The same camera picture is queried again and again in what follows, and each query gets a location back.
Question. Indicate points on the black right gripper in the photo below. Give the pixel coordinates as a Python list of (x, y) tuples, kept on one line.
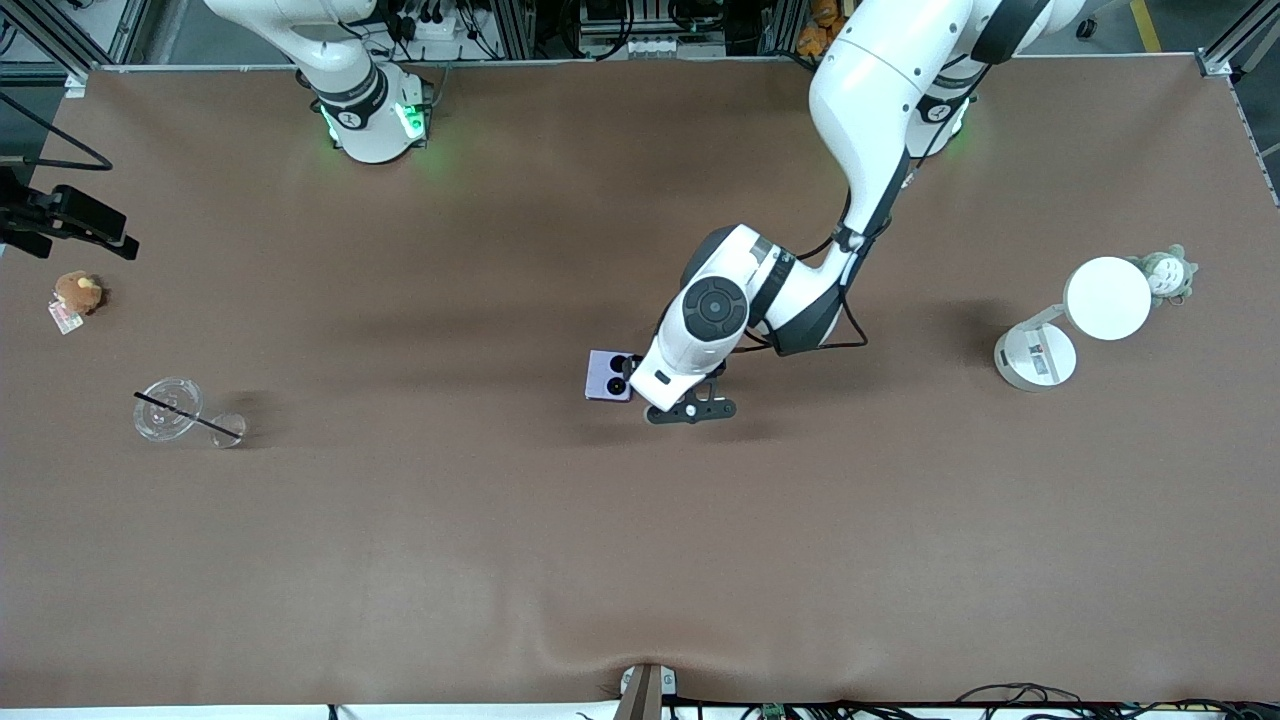
[(72, 213)]

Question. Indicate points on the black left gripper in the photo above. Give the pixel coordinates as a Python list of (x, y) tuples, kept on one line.
[(627, 367)]

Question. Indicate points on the purple flip phone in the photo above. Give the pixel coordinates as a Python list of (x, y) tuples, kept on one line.
[(600, 378)]

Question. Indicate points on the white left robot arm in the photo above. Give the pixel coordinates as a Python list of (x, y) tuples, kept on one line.
[(880, 80)]

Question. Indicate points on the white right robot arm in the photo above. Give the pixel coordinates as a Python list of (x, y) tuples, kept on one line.
[(365, 120)]

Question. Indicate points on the brown plush toy with tag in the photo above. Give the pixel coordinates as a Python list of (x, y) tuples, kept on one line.
[(76, 292)]

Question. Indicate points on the clear plastic cup with lid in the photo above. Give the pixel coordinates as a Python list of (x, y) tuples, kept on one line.
[(165, 410)]

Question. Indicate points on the black drinking straw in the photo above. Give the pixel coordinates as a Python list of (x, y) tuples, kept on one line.
[(190, 416)]

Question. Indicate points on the long white power strip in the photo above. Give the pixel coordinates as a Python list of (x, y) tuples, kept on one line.
[(650, 46)]

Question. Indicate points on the bag of orange items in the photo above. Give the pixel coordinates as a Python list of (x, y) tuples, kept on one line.
[(818, 35)]

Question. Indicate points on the white power strip with plugs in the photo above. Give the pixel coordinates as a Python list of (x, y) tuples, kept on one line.
[(440, 28)]

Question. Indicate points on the white desk lamp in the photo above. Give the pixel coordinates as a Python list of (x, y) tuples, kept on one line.
[(1108, 298)]

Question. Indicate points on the grey white plush toy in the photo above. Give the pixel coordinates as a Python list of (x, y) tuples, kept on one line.
[(1168, 275)]

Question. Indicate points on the aluminium frame post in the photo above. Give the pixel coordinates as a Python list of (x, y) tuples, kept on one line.
[(1225, 52), (55, 35)]

